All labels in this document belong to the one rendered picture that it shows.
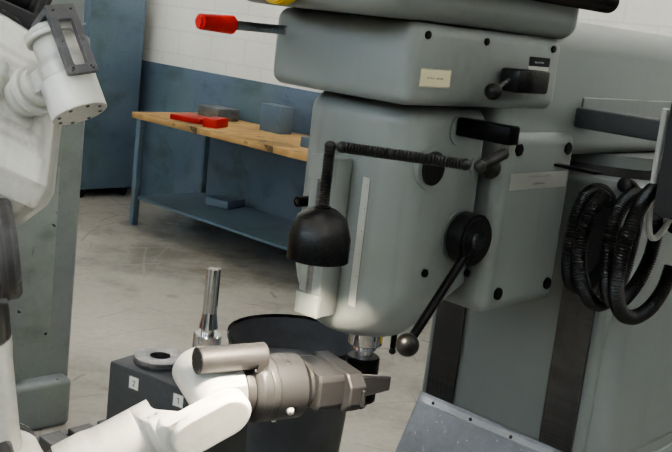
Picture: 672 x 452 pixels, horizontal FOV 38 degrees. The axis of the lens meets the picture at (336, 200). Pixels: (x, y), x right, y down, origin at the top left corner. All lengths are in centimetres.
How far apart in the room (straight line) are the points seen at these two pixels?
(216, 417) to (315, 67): 45
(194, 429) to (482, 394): 66
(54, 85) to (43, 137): 10
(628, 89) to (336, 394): 68
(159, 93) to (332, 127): 751
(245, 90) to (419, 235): 666
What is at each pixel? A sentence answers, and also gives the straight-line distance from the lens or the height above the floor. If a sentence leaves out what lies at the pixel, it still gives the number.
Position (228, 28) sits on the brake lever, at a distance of 123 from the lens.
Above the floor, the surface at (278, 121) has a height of 97.
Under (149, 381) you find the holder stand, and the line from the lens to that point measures 169.
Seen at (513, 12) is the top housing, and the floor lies 176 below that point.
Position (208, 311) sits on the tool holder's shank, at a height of 123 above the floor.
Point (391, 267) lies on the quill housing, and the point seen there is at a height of 142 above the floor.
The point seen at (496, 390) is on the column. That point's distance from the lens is 173.
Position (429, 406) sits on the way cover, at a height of 106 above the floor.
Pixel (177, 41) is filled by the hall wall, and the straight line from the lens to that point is 860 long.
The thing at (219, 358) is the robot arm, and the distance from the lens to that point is 125.
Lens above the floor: 172
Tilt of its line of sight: 10 degrees down
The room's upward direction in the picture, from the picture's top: 7 degrees clockwise
